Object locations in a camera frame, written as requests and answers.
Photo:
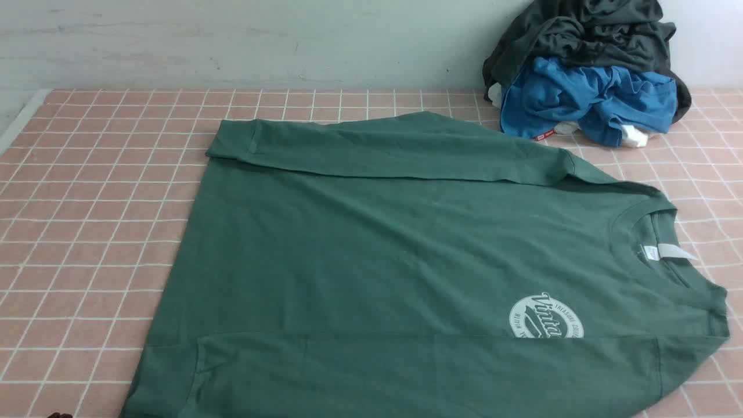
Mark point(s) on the green long-sleeved shirt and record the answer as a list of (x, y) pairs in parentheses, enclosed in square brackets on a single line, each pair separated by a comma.
[(419, 266)]

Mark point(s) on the blue crumpled garment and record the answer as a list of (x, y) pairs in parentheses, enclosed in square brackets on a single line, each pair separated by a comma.
[(600, 99)]

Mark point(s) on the pink checkered tablecloth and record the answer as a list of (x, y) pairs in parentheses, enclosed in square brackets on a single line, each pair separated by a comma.
[(97, 184)]

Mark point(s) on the dark grey crumpled garment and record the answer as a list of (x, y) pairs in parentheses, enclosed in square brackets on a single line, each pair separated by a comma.
[(629, 34)]

